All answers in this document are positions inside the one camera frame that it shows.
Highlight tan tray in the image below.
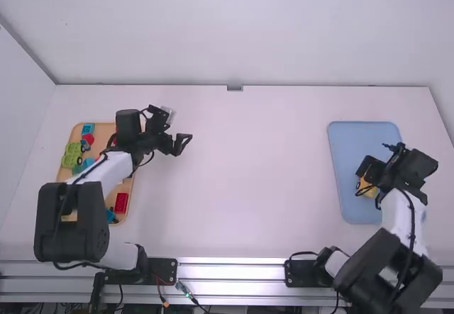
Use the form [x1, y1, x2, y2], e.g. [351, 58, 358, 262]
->
[55, 121, 138, 226]

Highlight blue mat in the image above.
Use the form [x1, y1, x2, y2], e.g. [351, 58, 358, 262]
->
[326, 120, 404, 225]

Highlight teal toy brick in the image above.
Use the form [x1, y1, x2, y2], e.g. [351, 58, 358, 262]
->
[72, 156, 100, 175]

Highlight black cable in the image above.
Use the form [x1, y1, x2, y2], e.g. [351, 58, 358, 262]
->
[289, 251, 320, 262]
[133, 149, 156, 168]
[52, 259, 107, 271]

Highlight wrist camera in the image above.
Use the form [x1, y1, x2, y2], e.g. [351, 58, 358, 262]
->
[160, 105, 177, 123]
[385, 142, 406, 167]

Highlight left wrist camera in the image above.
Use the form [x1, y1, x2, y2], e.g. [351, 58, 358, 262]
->
[160, 105, 177, 123]

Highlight silver rails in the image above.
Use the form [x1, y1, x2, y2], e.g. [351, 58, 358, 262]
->
[0, 257, 454, 308]

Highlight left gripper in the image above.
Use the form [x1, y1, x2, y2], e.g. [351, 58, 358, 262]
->
[137, 103, 194, 157]

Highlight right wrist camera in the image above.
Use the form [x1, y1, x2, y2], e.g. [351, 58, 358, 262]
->
[385, 142, 406, 167]

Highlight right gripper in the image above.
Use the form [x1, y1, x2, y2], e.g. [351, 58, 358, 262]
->
[356, 155, 391, 189]

